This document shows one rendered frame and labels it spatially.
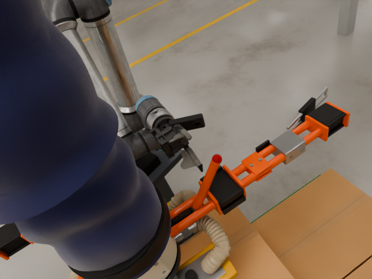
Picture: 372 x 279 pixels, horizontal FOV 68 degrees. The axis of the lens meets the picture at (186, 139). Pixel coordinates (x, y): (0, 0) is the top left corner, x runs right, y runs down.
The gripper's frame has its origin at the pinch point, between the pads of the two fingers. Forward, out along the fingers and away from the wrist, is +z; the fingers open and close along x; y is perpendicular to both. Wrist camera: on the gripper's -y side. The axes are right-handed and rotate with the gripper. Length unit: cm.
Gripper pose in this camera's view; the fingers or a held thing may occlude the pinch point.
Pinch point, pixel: (199, 155)
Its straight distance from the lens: 81.2
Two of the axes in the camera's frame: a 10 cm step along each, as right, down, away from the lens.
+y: -8.3, 5.2, -1.8
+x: -2.7, -6.7, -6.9
